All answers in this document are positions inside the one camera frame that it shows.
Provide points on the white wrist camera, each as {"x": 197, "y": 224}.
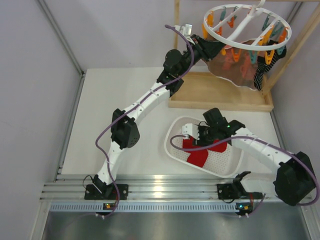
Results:
{"x": 185, "y": 30}
{"x": 190, "y": 130}

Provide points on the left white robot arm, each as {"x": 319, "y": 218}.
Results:
{"x": 124, "y": 126}

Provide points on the orange patterned sock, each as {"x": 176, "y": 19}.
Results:
{"x": 234, "y": 65}

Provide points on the black striped sock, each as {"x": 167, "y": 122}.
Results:
{"x": 262, "y": 67}
{"x": 278, "y": 55}

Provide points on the white perforated plastic basket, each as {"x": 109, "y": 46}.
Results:
{"x": 222, "y": 165}

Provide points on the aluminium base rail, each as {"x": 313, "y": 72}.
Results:
{"x": 151, "y": 194}

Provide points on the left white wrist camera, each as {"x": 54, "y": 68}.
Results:
{"x": 185, "y": 30}

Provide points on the red sock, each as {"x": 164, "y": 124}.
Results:
{"x": 199, "y": 158}

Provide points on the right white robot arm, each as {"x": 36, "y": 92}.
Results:
{"x": 290, "y": 178}

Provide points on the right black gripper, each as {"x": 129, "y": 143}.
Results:
{"x": 201, "y": 142}

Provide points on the wooden hanger stand frame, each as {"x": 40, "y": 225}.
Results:
{"x": 203, "y": 90}

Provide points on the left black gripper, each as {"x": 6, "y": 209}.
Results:
{"x": 207, "y": 49}

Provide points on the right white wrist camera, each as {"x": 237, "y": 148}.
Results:
{"x": 190, "y": 130}

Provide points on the white round clip hanger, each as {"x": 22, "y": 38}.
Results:
{"x": 246, "y": 26}

